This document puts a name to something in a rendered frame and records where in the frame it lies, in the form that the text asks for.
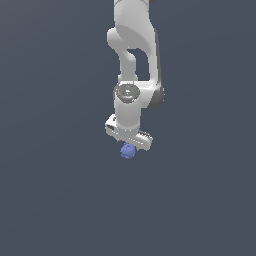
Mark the small blue lumpy object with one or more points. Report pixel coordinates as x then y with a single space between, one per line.
127 150

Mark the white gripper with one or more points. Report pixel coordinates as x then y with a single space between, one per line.
117 131

